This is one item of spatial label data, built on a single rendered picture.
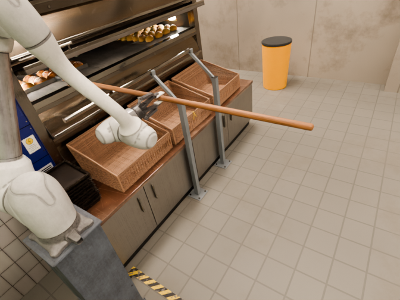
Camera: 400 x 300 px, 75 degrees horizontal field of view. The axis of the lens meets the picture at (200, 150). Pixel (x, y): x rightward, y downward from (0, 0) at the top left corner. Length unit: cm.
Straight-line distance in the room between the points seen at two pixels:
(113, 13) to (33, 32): 130
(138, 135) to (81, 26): 113
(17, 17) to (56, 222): 65
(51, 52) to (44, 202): 49
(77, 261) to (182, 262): 107
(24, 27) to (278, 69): 348
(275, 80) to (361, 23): 125
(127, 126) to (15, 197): 44
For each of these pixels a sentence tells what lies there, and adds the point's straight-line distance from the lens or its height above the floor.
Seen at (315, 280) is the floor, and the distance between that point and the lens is 206.
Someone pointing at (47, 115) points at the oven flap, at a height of 107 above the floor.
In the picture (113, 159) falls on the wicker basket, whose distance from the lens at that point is 218.
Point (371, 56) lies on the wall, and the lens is 444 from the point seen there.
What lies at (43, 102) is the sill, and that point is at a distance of 196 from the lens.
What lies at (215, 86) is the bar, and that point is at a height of 87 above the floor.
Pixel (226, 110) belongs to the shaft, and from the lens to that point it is 122.
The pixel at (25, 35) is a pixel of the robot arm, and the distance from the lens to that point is 100.
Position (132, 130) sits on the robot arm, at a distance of 110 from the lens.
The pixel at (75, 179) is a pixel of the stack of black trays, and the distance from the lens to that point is 176.
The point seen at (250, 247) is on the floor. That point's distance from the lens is 212.
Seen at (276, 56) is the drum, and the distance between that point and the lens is 399.
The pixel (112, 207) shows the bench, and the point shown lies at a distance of 180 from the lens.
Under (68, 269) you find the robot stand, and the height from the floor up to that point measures 92.
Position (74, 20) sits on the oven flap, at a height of 155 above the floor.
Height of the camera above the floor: 180
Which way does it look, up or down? 37 degrees down
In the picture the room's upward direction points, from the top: 9 degrees counter-clockwise
